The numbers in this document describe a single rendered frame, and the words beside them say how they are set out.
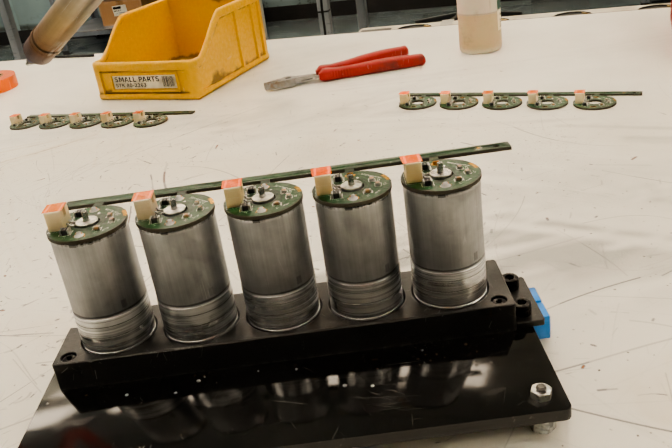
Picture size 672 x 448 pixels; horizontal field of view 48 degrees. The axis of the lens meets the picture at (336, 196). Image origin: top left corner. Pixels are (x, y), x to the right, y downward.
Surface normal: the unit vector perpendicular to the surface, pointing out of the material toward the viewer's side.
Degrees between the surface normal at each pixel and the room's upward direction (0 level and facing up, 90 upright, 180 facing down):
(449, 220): 90
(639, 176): 0
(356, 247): 90
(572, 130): 0
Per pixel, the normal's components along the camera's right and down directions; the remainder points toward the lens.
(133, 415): -0.13, -0.91
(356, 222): 0.00, 0.41
